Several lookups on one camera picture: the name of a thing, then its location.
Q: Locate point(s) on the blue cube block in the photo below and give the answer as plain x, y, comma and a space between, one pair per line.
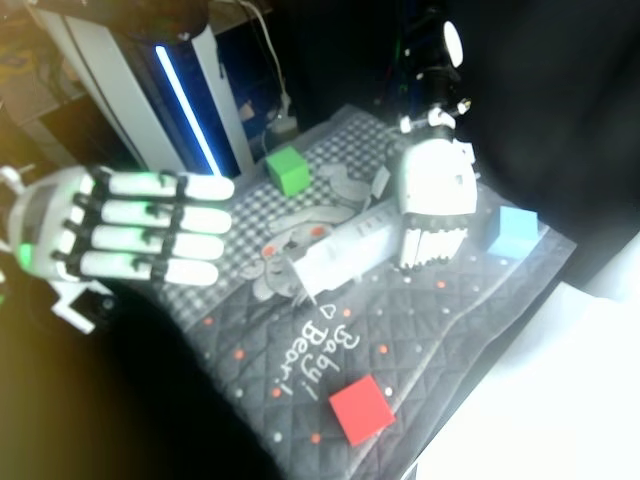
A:
512, 232

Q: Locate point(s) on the red cube block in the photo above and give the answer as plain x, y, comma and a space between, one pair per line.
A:
361, 410

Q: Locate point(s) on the white tower with blue light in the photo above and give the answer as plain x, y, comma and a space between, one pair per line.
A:
115, 90

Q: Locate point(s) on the white power adapter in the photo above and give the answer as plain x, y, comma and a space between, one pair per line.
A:
282, 124

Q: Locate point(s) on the large clear plastic syringe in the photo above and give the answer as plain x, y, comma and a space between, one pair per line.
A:
350, 250

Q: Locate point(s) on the grey quilt with bear print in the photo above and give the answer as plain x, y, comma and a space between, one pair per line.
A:
425, 340

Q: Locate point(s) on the green cube block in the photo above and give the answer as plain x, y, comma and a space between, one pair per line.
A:
287, 172

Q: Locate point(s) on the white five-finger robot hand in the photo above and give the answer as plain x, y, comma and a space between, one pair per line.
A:
125, 225
435, 185

